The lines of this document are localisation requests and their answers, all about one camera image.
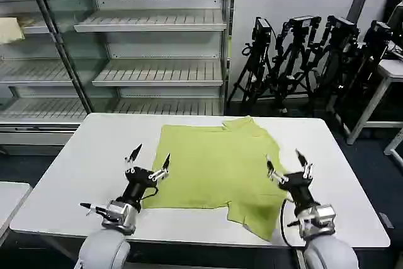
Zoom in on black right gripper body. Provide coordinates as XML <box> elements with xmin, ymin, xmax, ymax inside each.
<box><xmin>277</xmin><ymin>170</ymin><xmax>316</xmax><ymax>212</ymax></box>

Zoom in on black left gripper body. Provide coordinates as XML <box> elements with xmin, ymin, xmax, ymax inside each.
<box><xmin>120</xmin><ymin>165</ymin><xmax>158</xmax><ymax>209</ymax></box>

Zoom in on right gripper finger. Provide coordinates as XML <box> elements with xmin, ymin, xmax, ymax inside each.
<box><xmin>266</xmin><ymin>154</ymin><xmax>286</xmax><ymax>185</ymax></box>
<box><xmin>295</xmin><ymin>148</ymin><xmax>314</xmax><ymax>180</ymax></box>

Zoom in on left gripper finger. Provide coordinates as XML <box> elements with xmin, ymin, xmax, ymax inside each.
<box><xmin>149</xmin><ymin>152</ymin><xmax>171</xmax><ymax>182</ymax></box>
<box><xmin>123</xmin><ymin>143</ymin><xmax>143</xmax><ymax>169</ymax></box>

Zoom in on green shirt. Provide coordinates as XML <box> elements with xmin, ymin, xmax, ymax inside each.
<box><xmin>139</xmin><ymin>115</ymin><xmax>289</xmax><ymax>242</ymax></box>

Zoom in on black left wrist plug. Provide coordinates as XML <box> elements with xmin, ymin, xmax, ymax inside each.
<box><xmin>79</xmin><ymin>202</ymin><xmax>110</xmax><ymax>218</ymax></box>

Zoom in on white work table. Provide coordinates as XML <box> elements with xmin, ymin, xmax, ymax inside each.
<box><xmin>9</xmin><ymin>112</ymin><xmax>391</xmax><ymax>249</ymax></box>

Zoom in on white open shelf unit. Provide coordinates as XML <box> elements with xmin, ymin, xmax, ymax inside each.
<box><xmin>72</xmin><ymin>0</ymin><xmax>236</xmax><ymax>117</ymax></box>

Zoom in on white desk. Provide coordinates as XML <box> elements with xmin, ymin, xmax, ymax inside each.
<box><xmin>345</xmin><ymin>45</ymin><xmax>403</xmax><ymax>146</ymax></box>

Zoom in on small white side table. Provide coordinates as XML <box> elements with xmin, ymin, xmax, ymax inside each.
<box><xmin>0</xmin><ymin>181</ymin><xmax>33</xmax><ymax>240</ymax></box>

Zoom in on glass-fronted shelf unit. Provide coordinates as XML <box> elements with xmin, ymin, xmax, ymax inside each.
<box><xmin>0</xmin><ymin>0</ymin><xmax>95</xmax><ymax>147</ymax></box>

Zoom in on black monitor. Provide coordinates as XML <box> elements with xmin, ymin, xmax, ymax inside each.
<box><xmin>385</xmin><ymin>0</ymin><xmax>403</xmax><ymax>32</ymax></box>

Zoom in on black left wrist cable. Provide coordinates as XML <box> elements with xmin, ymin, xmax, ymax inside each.
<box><xmin>140</xmin><ymin>186</ymin><xmax>159</xmax><ymax>201</ymax></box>

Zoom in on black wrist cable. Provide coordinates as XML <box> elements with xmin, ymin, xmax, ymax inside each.
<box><xmin>140</xmin><ymin>186</ymin><xmax>159</xmax><ymax>201</ymax></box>
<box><xmin>279</xmin><ymin>198</ymin><xmax>297</xmax><ymax>248</ymax></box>

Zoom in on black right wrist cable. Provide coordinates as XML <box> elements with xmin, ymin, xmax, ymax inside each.
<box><xmin>279</xmin><ymin>198</ymin><xmax>297</xmax><ymax>248</ymax></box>

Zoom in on white metal frame leg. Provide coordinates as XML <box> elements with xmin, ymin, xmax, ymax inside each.
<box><xmin>383</xmin><ymin>129</ymin><xmax>403</xmax><ymax>157</ymax></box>

